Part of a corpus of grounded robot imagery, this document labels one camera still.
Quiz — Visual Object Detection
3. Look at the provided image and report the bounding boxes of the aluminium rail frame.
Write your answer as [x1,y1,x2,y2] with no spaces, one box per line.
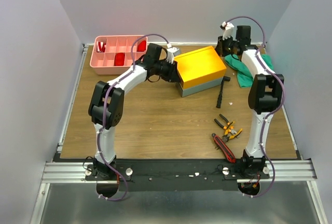
[30,42,329,224]

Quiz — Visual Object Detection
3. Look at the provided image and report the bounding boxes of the red white striped item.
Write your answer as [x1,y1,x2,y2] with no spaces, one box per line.
[96,41,106,53]

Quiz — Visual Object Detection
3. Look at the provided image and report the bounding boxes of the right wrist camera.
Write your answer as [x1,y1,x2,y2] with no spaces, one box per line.
[220,21,234,40]

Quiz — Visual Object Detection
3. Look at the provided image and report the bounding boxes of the black ribbed tool handle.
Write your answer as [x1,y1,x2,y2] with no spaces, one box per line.
[216,76,230,108]

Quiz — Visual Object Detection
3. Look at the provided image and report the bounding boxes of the pink compartment tray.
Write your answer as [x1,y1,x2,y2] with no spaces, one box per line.
[90,35,148,75]

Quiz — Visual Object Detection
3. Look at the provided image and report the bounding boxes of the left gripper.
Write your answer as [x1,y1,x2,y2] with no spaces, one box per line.
[154,58,182,83]

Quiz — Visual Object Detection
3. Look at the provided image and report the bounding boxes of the red object front compartment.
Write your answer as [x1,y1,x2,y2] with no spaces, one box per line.
[114,52,126,66]

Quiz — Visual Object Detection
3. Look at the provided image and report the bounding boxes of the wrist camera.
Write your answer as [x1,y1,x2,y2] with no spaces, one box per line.
[166,43,181,64]
[220,21,234,40]

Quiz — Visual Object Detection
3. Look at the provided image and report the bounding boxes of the red black utility knife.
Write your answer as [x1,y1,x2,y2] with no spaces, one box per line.
[211,133,236,163]

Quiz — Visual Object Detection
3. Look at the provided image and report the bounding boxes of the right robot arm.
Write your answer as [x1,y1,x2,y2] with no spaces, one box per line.
[215,22,284,178]

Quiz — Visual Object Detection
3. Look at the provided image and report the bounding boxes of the yellow and grey drawer box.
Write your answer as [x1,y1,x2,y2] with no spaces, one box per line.
[174,46,227,97]

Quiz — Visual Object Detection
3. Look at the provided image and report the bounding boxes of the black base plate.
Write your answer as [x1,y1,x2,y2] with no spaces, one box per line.
[85,159,272,194]

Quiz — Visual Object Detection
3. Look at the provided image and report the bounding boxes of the red object compartment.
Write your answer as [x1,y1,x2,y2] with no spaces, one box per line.
[136,40,147,52]
[114,52,126,66]

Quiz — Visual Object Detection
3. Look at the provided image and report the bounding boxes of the black orange pliers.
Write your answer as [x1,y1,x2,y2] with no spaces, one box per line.
[214,114,234,133]

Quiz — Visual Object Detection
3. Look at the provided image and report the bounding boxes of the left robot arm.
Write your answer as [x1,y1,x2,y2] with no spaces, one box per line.
[88,44,181,180]

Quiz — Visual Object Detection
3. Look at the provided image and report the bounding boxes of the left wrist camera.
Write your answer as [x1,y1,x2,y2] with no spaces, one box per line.
[166,43,181,64]

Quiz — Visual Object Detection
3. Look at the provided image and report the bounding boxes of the green cloth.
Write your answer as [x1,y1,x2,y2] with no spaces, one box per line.
[224,52,275,88]

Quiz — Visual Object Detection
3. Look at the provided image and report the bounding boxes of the red object back compartment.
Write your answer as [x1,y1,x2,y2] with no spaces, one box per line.
[136,40,147,52]

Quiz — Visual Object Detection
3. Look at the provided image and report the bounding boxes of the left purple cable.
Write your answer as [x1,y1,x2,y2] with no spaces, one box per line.
[97,33,173,202]

